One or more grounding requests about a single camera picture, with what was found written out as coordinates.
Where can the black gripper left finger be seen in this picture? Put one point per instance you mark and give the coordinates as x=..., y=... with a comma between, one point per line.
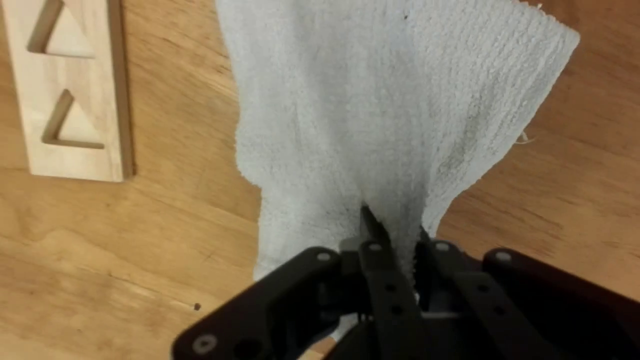
x=395, y=319

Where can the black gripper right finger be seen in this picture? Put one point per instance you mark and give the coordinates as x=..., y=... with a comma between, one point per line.
x=469, y=312

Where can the white towel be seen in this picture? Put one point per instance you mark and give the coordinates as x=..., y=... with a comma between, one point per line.
x=392, y=106

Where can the wooden triangle-slot board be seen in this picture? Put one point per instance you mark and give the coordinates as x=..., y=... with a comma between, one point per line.
x=68, y=63

